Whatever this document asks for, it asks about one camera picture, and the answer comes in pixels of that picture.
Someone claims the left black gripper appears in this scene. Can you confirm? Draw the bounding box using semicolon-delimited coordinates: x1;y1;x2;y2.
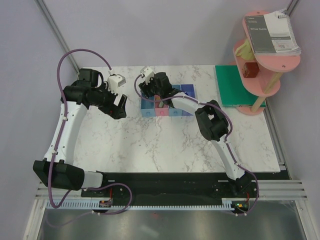
90;82;127;120

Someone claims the pink bin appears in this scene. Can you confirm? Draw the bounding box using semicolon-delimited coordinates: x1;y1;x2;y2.
154;95;169;117

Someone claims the light blue bin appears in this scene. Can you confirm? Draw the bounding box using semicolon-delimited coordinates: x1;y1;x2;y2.
140;97;156;118

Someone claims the purple bin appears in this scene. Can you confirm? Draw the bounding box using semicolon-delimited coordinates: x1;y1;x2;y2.
180;84;196;117

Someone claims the medium blue bin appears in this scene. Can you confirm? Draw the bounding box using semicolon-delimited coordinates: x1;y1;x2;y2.
168;84;183;117

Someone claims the green highlighter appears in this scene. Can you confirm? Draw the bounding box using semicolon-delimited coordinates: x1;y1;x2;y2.
158;101;165;109

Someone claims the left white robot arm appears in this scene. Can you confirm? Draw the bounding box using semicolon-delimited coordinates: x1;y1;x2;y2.
33;68;127;197

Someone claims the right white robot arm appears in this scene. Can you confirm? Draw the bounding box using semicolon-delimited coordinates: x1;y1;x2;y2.
134;66;256;197

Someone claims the green cutting mat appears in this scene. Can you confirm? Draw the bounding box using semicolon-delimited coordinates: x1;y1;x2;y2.
214;65;258;107

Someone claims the brown box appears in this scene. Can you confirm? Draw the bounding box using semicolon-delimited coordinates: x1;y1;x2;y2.
242;62;260;78

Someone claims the pink tiered shelf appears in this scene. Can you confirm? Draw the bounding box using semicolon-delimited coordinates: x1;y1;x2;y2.
232;20;301;116

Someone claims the setup guide booklet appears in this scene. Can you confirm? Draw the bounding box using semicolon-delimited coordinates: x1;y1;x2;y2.
244;15;276;55

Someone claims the spiral notebook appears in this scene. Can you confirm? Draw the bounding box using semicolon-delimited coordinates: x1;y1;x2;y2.
263;8;301;56

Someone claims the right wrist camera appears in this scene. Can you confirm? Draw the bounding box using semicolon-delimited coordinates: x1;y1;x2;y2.
140;66;155;85

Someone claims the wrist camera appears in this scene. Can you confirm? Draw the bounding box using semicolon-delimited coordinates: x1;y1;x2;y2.
107;70;126;93
140;66;155;85

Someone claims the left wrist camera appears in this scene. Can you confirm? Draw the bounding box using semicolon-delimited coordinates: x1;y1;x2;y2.
107;70;126;93

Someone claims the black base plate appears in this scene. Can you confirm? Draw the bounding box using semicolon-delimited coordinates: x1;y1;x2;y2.
80;172;258;205

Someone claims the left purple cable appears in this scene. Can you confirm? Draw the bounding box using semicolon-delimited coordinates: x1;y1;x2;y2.
46;49;133;228

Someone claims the aluminium rail frame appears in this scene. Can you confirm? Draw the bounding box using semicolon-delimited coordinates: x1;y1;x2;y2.
23;171;318;240

